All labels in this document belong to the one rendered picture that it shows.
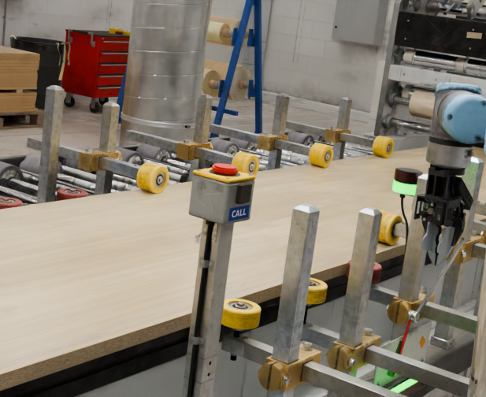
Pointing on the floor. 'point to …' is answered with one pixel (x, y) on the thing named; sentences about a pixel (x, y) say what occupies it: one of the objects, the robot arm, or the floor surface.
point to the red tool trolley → (94, 65)
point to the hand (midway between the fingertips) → (438, 258)
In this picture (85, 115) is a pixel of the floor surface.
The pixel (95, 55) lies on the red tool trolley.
